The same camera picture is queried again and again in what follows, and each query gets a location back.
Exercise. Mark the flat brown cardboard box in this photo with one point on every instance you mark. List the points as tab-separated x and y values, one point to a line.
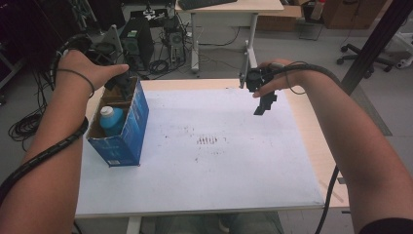
279	18

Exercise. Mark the white-legged wooden desk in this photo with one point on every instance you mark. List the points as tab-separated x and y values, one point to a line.
227	6

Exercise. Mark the blue cardboard box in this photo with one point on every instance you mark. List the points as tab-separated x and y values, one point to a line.
133	130

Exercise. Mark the blue bottle with white cap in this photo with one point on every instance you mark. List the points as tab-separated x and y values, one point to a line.
112	122

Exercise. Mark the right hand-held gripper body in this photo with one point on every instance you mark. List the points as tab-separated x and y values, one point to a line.
255	78

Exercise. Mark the open grey computer case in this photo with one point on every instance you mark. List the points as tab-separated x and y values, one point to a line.
175	45

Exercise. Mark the black metal stand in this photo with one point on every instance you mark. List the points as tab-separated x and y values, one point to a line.
373	42

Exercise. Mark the black computer tower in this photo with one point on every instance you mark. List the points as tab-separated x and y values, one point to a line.
138	42

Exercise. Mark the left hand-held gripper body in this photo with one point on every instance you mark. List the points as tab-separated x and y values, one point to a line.
120	81

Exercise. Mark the white mat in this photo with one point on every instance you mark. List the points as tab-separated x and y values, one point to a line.
220	169

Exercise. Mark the person's left hand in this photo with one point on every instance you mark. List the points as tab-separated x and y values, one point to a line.
87	73

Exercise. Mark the dark curtain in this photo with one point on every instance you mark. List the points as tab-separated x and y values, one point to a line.
29	29

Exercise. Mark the black keyboard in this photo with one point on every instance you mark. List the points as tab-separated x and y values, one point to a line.
204	3

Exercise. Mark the person's right hand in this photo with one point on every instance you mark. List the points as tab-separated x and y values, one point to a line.
289	78

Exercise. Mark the black office chair base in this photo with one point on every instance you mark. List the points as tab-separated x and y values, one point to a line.
357	53

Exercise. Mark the large brown cardboard box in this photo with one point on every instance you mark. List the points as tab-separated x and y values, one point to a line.
354	13

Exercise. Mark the white stand base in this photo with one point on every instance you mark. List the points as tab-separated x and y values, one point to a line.
404	61

